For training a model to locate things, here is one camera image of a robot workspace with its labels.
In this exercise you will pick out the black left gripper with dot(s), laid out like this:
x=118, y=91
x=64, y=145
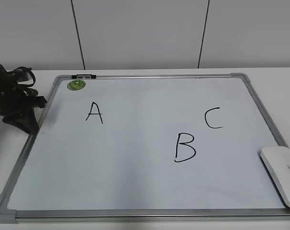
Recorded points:
x=16, y=95

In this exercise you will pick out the white board eraser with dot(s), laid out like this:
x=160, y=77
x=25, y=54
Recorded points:
x=277, y=161

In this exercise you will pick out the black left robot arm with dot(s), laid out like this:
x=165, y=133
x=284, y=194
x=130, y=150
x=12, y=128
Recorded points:
x=18, y=99

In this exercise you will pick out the green round magnet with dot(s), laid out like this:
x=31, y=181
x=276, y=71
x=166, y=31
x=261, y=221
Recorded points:
x=76, y=85

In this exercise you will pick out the grey framed whiteboard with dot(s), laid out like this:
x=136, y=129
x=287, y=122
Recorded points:
x=181, y=147

